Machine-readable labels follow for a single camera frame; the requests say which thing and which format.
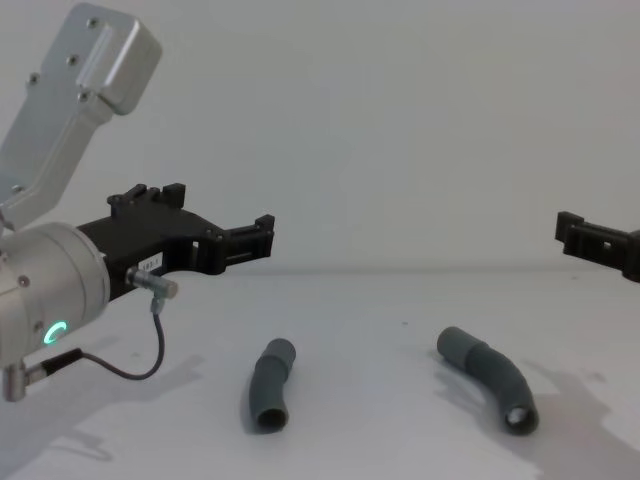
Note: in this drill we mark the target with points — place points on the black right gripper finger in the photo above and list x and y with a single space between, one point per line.
605 247

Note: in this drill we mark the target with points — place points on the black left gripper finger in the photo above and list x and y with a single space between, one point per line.
150 200
240 242

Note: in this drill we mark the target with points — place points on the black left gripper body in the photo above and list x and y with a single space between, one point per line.
145 237

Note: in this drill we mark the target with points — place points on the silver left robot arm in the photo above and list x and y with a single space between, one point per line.
47 280

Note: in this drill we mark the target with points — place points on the white table cloth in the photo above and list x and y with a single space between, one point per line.
360 450

